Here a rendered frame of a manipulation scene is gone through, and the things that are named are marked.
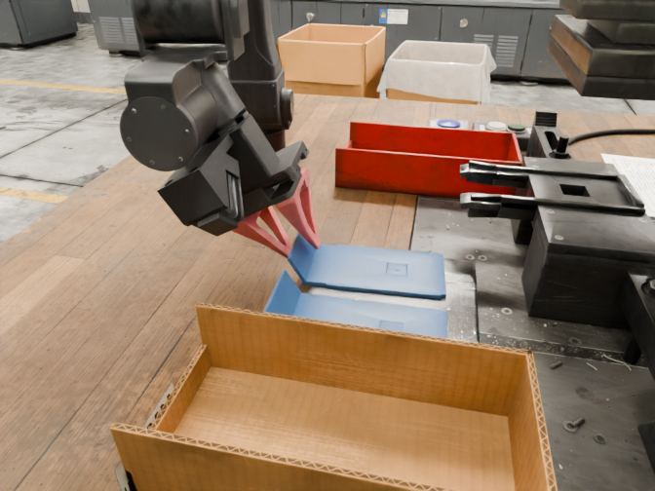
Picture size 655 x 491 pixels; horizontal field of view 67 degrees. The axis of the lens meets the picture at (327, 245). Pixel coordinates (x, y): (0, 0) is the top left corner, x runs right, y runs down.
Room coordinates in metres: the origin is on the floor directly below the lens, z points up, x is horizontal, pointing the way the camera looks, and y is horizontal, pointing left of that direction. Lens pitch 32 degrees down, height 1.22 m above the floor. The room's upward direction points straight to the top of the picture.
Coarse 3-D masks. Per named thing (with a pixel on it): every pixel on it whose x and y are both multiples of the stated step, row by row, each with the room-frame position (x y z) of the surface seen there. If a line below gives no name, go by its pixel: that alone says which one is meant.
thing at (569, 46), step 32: (576, 0) 0.44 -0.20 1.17; (608, 0) 0.42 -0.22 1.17; (640, 0) 0.42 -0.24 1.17; (576, 32) 0.46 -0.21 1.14; (608, 32) 0.43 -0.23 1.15; (640, 32) 0.41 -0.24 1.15; (576, 64) 0.43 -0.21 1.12; (608, 64) 0.39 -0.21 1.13; (640, 64) 0.39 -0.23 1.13; (608, 96) 0.39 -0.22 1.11; (640, 96) 0.38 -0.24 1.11
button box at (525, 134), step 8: (472, 128) 0.86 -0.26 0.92; (480, 128) 0.82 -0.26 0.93; (488, 128) 0.81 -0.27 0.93; (528, 128) 0.82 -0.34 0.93; (520, 136) 0.78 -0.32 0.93; (528, 136) 0.78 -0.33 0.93; (576, 136) 0.84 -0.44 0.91; (584, 136) 0.85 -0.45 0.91; (520, 144) 0.78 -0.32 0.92; (568, 144) 0.81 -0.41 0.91; (520, 152) 0.78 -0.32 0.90
